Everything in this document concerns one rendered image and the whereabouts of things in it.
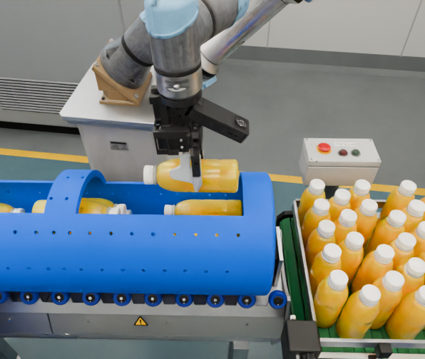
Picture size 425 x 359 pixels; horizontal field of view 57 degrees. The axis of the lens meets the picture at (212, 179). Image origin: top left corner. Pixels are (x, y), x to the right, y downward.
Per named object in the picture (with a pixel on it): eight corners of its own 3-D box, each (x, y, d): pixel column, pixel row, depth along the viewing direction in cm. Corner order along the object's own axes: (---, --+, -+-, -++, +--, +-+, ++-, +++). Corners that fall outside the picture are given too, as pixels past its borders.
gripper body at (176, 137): (162, 132, 76) (152, 77, 68) (206, 130, 76) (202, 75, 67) (157, 158, 71) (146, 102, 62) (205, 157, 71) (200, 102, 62)
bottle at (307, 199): (294, 235, 116) (304, 196, 103) (294, 216, 120) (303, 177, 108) (317, 237, 115) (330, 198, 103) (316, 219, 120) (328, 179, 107)
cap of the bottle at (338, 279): (329, 271, 88) (331, 266, 87) (347, 277, 87) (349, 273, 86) (326, 285, 85) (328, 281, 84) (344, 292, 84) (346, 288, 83)
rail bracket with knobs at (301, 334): (278, 330, 96) (284, 310, 89) (308, 330, 96) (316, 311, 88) (282, 373, 89) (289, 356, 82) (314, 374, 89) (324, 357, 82)
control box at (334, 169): (298, 162, 123) (304, 137, 115) (362, 163, 123) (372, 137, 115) (302, 185, 116) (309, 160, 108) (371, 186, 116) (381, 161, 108)
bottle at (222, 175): (238, 195, 77) (150, 194, 77) (237, 189, 83) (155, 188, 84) (239, 161, 76) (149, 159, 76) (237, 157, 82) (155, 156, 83)
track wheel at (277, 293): (268, 288, 95) (269, 292, 93) (287, 288, 95) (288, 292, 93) (267, 306, 96) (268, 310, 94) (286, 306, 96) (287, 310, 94)
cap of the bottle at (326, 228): (334, 226, 97) (336, 221, 95) (333, 238, 94) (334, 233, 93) (318, 222, 98) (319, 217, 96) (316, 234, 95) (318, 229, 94)
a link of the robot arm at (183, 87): (202, 52, 64) (200, 80, 59) (204, 77, 68) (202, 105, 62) (156, 53, 65) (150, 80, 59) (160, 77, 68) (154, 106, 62)
